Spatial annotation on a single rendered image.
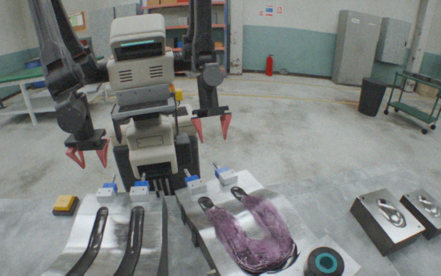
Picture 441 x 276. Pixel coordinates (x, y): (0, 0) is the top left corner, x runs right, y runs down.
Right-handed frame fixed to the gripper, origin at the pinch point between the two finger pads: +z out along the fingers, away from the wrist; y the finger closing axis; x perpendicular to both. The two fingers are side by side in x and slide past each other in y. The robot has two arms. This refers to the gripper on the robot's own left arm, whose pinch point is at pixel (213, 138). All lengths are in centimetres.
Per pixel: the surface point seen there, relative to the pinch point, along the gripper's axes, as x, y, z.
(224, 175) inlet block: 0.8, 2.2, 12.0
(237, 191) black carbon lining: -2.6, 4.6, 17.2
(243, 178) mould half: 1.8, 8.7, 14.5
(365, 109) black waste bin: 195, 326, 7
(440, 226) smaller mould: -41, 60, 35
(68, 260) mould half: -23, -43, 21
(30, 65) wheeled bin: 584, -426, -259
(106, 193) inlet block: -4.8, -34.6, 10.7
